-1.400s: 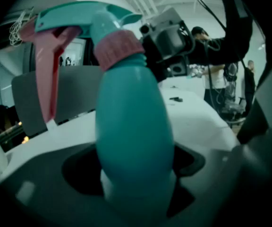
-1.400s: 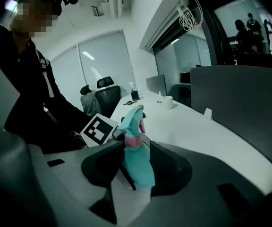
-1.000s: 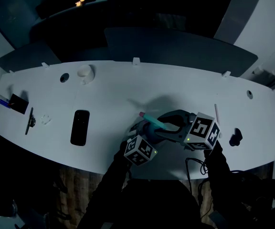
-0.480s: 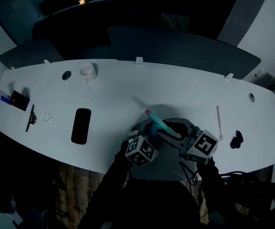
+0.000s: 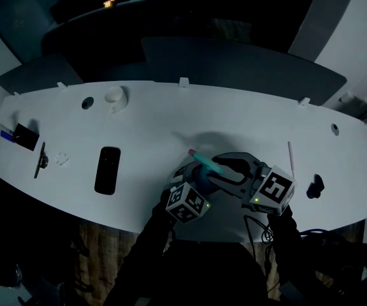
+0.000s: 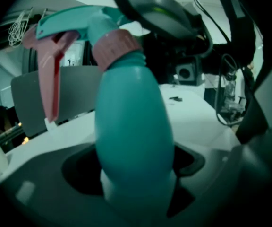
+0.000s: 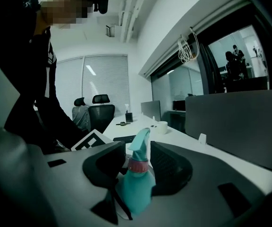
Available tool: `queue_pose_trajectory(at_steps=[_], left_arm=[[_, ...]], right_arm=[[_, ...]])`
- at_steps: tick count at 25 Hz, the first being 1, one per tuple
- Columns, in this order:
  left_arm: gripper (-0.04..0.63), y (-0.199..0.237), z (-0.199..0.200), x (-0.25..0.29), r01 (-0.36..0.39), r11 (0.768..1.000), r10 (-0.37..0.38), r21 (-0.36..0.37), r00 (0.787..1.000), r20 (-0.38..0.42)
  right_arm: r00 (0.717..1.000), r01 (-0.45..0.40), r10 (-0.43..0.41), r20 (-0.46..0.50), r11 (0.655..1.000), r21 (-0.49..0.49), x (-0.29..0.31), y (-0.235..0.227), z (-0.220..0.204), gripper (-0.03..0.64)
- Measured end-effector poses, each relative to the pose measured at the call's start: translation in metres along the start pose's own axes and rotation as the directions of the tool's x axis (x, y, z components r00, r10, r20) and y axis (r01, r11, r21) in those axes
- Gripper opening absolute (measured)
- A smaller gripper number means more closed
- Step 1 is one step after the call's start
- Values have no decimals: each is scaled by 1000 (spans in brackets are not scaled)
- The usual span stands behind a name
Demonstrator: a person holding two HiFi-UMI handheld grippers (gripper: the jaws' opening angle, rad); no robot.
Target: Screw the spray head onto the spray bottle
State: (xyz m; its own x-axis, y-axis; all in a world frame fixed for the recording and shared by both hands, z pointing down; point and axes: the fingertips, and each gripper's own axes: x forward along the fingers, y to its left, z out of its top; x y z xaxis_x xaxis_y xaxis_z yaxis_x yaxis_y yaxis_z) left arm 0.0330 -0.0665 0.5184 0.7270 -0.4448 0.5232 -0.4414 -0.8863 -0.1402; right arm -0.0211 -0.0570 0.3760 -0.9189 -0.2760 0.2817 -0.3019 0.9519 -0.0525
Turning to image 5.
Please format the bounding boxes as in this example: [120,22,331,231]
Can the black cable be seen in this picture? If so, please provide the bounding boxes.
[243,214,275,293]

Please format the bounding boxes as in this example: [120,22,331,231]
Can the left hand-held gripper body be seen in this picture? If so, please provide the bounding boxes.
[166,167,212,224]

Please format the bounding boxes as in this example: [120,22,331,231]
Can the person's left forearm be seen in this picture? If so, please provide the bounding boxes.
[103,199,180,306]

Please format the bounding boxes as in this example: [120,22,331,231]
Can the teal spray bottle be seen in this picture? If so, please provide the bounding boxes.
[192,166,224,196]

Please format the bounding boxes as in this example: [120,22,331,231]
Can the black pen holder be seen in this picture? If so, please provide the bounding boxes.
[13,122,40,152]

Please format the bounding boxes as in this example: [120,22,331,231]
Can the person's right forearm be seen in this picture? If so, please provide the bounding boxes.
[268,204,326,306]

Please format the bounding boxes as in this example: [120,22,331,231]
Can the clear plastic ring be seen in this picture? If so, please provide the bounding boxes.
[55,152,70,168]

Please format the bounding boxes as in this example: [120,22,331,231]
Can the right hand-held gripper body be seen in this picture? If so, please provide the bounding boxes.
[240,163,296,217]

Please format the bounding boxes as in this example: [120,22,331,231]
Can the white pink pen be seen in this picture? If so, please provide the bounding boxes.
[287,141,296,180]

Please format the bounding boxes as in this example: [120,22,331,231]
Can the white mug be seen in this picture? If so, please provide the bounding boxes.
[104,85,129,114]

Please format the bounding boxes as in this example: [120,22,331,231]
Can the person's dark clothed body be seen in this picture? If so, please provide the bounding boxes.
[164,240,267,306]

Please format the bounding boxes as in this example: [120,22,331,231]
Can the small black gadget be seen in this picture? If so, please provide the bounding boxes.
[306,173,326,200]

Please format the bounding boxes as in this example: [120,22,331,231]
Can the black phone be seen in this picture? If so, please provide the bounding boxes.
[94,146,122,196]

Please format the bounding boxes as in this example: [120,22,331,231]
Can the teal pink spray nozzle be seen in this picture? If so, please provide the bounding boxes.
[188,149,225,175]

